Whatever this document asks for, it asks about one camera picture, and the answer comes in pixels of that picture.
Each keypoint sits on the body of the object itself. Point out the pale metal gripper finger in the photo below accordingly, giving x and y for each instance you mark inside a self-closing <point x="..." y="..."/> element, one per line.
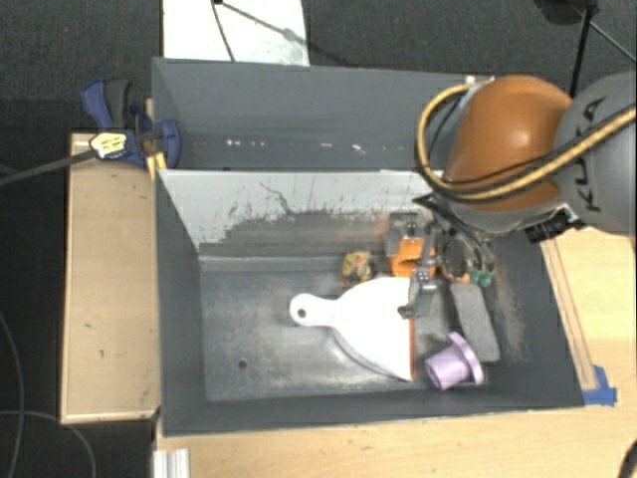
<point x="402" y="229"/>
<point x="422" y="294"/>

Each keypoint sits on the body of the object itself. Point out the orange toy block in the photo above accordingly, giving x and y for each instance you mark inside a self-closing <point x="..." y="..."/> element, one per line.
<point x="405" y="262"/>

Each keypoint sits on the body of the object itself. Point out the white dustpan with orange edge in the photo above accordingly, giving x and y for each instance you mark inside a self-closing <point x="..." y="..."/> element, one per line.
<point x="373" y="321"/>

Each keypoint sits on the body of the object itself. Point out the yellow and brown toy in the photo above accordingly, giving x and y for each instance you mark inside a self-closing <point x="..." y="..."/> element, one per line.
<point x="357" y="267"/>

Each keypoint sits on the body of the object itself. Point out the grey sponge block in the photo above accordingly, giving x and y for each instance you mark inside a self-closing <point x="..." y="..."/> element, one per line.
<point x="475" y="319"/>

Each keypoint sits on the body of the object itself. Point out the purple plastic spool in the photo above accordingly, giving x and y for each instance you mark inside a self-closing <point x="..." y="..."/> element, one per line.
<point x="450" y="366"/>

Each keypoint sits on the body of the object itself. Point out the grey metal bin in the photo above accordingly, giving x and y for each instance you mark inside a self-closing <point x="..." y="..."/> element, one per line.
<point x="278" y="117"/>

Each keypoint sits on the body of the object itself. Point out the pale wood flat board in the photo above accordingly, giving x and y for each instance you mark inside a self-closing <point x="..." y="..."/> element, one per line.
<point x="112" y="292"/>

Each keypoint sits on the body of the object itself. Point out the black cylinder on white bracket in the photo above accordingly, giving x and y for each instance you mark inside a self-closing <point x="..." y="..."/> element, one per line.
<point x="547" y="228"/>

